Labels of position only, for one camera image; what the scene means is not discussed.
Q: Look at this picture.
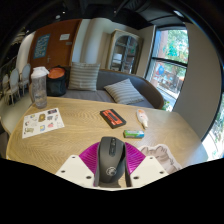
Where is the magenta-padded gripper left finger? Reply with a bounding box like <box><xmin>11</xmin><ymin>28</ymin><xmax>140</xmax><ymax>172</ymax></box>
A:
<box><xmin>54</xmin><ymin>141</ymin><xmax>101</xmax><ymax>187</ymax></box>

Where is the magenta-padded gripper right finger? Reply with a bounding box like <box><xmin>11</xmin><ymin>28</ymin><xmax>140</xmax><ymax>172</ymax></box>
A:
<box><xmin>123</xmin><ymin>141</ymin><xmax>170</xmax><ymax>189</ymax></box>

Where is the black computer mouse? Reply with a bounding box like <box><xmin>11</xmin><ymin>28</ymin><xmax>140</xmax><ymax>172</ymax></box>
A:
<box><xmin>92</xmin><ymin>135</ymin><xmax>127</xmax><ymax>189</ymax></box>

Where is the small green packet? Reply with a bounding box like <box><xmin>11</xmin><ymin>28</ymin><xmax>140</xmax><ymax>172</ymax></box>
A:
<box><xmin>123</xmin><ymin>129</ymin><xmax>146</xmax><ymax>139</ymax></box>

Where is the small white tube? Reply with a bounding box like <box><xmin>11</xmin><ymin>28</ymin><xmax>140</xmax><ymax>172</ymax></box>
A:
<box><xmin>135</xmin><ymin>108</ymin><xmax>149</xmax><ymax>130</ymax></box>

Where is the black and red box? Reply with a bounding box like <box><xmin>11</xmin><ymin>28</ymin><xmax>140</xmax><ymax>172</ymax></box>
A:
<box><xmin>99</xmin><ymin>108</ymin><xmax>128</xmax><ymax>130</ymax></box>

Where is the white sticker sheet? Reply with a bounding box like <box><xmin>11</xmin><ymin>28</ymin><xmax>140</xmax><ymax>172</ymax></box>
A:
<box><xmin>21</xmin><ymin>107</ymin><xmax>66</xmax><ymax>140</ymax></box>

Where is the striped grey cushion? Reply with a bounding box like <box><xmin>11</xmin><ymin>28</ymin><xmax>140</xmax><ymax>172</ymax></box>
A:
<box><xmin>103</xmin><ymin>78</ymin><xmax>145</xmax><ymax>106</ymax></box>

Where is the grey curved sofa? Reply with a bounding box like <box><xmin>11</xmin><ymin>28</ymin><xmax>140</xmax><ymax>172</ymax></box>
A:
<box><xmin>28</xmin><ymin>66</ymin><xmax>165</xmax><ymax>110</ymax></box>

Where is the black bag with orange top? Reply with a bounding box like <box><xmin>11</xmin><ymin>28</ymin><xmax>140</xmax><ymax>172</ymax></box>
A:
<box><xmin>45</xmin><ymin>65</ymin><xmax>69</xmax><ymax>98</ymax></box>

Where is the clear plastic drink bottle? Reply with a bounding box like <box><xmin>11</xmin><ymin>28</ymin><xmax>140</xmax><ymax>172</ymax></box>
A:
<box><xmin>30</xmin><ymin>66</ymin><xmax>50</xmax><ymax>110</ymax></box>

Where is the striped square cushion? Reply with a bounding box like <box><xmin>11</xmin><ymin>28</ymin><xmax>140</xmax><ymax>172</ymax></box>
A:
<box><xmin>67</xmin><ymin>61</ymin><xmax>101</xmax><ymax>92</ymax></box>

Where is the group of white chairs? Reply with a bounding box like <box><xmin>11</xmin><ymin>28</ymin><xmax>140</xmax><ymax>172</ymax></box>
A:
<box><xmin>0</xmin><ymin>63</ymin><xmax>32</xmax><ymax>106</ymax></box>

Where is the glass-door wooden cabinet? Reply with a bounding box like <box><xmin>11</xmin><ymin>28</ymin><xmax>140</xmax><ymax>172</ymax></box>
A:
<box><xmin>104</xmin><ymin>28</ymin><xmax>144</xmax><ymax>75</ymax></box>

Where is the brown wooden door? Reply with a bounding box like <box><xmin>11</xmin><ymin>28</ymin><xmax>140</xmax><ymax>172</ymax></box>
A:
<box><xmin>27</xmin><ymin>18</ymin><xmax>83</xmax><ymax>72</ymax></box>

